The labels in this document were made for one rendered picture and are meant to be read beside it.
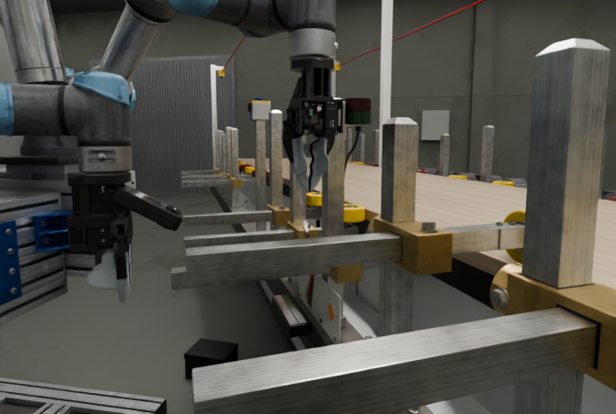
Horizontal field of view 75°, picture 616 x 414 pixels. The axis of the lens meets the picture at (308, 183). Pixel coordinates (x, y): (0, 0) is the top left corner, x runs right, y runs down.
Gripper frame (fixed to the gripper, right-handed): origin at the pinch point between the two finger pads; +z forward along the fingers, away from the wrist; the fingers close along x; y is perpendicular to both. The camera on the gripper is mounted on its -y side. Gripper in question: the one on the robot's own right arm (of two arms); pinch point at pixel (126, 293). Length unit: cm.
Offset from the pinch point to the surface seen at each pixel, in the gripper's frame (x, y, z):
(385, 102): -160, -133, -49
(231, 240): -23.7, -19.8, -1.6
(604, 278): 33, -62, -7
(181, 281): 1.3, -8.5, -1.6
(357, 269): 4.6, -39.5, -1.7
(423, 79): -560, -421, -131
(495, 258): 21, -55, -7
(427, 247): 29.7, -37.0, -12.7
